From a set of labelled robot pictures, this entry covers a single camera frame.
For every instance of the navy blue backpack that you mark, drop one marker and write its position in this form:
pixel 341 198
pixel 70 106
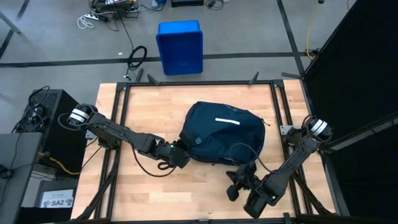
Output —
pixel 224 133

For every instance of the blue plastic bin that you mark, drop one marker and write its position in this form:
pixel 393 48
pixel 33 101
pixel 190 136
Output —
pixel 180 46

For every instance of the black box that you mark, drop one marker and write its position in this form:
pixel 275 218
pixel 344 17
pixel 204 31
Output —
pixel 56 184

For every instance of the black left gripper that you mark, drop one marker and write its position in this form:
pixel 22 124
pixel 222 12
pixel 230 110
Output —
pixel 185 143

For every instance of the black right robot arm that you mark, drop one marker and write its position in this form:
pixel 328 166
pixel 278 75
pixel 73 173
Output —
pixel 295 155

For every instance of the grey desk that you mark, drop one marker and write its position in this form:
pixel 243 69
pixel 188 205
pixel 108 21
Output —
pixel 18 174

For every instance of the white paper sign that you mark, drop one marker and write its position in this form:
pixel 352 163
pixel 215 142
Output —
pixel 57 202

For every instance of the black curtain partition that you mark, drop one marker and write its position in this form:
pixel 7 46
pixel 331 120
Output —
pixel 357 77

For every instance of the black computer tower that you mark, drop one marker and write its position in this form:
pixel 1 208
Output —
pixel 62 140

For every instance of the flat black device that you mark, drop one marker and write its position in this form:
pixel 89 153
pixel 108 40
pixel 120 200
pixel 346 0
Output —
pixel 186 3

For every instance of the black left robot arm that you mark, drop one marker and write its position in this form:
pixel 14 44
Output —
pixel 124 137

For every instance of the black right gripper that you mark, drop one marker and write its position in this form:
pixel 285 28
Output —
pixel 245 182

